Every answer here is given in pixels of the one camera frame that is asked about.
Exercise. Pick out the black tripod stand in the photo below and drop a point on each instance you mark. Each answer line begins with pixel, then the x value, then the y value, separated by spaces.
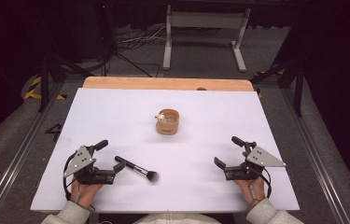
pixel 298 84
pixel 44 81

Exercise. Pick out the black makeup brush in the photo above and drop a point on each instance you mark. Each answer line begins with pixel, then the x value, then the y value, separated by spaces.
pixel 132 166

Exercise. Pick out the round wooden cup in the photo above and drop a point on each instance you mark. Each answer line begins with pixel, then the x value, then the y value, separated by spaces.
pixel 168 127

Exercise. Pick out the yellow black hazard tape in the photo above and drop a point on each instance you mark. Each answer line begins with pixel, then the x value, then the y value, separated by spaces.
pixel 32 90

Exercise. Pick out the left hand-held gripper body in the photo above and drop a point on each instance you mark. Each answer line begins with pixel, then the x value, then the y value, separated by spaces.
pixel 79 161

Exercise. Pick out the aluminium floor rail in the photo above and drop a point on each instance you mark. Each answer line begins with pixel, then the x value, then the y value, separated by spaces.
pixel 312 149
pixel 17 158

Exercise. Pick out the small wooden ball figure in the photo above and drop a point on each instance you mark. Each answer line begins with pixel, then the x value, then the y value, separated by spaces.
pixel 160 118

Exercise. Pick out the white metal stand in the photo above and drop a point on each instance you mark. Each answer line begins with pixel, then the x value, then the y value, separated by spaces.
pixel 205 20

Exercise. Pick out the black device with red light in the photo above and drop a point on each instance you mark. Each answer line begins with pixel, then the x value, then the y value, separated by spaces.
pixel 104 28

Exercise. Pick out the person's grey clothing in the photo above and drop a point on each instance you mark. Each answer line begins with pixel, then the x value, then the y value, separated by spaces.
pixel 175 219

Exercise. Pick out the white table cover sheet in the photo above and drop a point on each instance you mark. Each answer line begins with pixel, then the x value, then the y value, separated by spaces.
pixel 175 186

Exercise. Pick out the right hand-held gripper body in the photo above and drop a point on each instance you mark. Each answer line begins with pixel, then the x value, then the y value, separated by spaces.
pixel 263 159

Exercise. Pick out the person's right hand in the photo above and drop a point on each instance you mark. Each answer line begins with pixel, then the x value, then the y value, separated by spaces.
pixel 253 189

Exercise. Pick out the person's left hand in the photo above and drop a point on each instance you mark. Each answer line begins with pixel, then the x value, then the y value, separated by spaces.
pixel 84 193

